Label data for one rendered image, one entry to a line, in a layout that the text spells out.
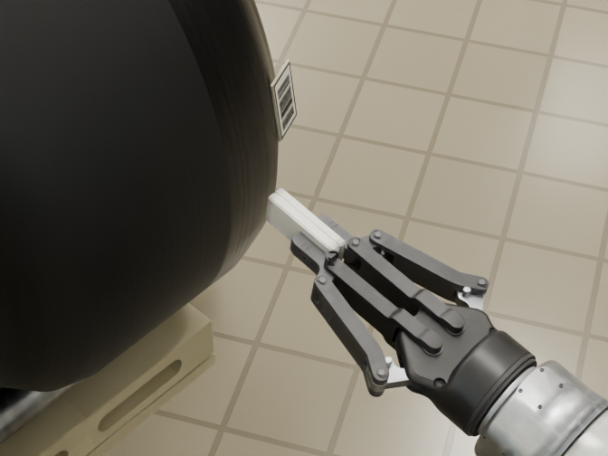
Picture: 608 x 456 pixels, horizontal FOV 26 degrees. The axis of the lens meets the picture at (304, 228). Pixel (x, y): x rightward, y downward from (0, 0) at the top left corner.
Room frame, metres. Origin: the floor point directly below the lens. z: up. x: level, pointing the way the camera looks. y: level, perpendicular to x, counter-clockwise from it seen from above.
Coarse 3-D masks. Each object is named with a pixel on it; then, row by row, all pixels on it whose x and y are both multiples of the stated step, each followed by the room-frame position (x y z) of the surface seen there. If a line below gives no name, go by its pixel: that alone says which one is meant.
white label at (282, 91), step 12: (288, 60) 0.87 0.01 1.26; (288, 72) 0.87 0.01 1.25; (276, 84) 0.84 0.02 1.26; (288, 84) 0.86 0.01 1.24; (276, 96) 0.84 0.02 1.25; (288, 96) 0.86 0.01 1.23; (276, 108) 0.83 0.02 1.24; (288, 108) 0.85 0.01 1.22; (276, 120) 0.83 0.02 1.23; (288, 120) 0.85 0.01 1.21
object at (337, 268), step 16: (336, 256) 0.65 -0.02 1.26; (336, 272) 0.64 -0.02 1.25; (352, 272) 0.64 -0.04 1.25; (352, 288) 0.63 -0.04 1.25; (368, 288) 0.63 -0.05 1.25; (352, 304) 0.63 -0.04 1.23; (368, 304) 0.61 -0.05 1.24; (384, 304) 0.61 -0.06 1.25; (368, 320) 0.61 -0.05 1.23; (384, 320) 0.60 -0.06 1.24; (400, 320) 0.60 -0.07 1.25; (416, 320) 0.60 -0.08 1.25; (384, 336) 0.60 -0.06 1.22; (416, 336) 0.58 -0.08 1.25; (432, 336) 0.58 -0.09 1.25; (432, 352) 0.57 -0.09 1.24
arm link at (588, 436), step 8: (600, 416) 0.51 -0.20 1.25; (592, 424) 0.50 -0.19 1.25; (600, 424) 0.50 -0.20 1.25; (584, 432) 0.50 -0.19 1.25; (592, 432) 0.50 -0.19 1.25; (600, 432) 0.50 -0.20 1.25; (576, 440) 0.49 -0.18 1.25; (584, 440) 0.49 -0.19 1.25; (592, 440) 0.49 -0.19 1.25; (600, 440) 0.49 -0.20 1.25; (576, 448) 0.49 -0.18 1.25; (584, 448) 0.49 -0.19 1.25; (592, 448) 0.49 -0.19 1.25; (600, 448) 0.49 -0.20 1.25
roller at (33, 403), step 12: (72, 384) 0.79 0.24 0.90; (0, 396) 0.76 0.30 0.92; (12, 396) 0.76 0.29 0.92; (24, 396) 0.76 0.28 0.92; (36, 396) 0.77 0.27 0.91; (48, 396) 0.77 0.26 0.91; (60, 396) 0.78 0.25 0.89; (0, 408) 0.75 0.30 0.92; (12, 408) 0.75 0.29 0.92; (24, 408) 0.75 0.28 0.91; (36, 408) 0.76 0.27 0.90; (0, 420) 0.74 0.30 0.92; (12, 420) 0.74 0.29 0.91; (24, 420) 0.75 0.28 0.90; (0, 432) 0.73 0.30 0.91; (12, 432) 0.73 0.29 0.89
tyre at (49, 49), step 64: (0, 0) 0.76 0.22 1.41; (64, 0) 0.78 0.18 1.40; (128, 0) 0.80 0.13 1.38; (192, 0) 0.82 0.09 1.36; (0, 64) 0.72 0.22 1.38; (64, 64) 0.74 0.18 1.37; (128, 64) 0.76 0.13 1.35; (192, 64) 0.79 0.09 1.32; (256, 64) 0.83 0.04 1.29; (0, 128) 0.69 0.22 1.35; (64, 128) 0.71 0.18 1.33; (128, 128) 0.73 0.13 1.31; (192, 128) 0.77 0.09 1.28; (256, 128) 0.81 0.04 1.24; (0, 192) 0.68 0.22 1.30; (64, 192) 0.68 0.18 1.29; (128, 192) 0.71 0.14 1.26; (192, 192) 0.75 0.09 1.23; (256, 192) 0.80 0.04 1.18; (0, 256) 0.66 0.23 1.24; (64, 256) 0.67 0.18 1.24; (128, 256) 0.69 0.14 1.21; (192, 256) 0.74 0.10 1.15; (0, 320) 0.67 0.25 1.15; (64, 320) 0.66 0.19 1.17; (128, 320) 0.69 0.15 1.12; (0, 384) 0.70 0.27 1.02; (64, 384) 0.69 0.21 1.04
